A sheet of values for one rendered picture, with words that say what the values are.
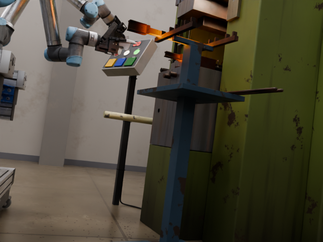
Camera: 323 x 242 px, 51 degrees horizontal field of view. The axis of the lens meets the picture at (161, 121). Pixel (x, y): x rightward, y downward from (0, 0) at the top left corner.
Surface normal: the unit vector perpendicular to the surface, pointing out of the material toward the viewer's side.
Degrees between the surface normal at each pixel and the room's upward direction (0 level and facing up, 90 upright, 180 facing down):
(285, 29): 90
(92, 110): 90
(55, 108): 90
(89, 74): 90
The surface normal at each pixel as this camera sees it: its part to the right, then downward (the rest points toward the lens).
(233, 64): -0.90, -0.14
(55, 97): 0.28, -0.01
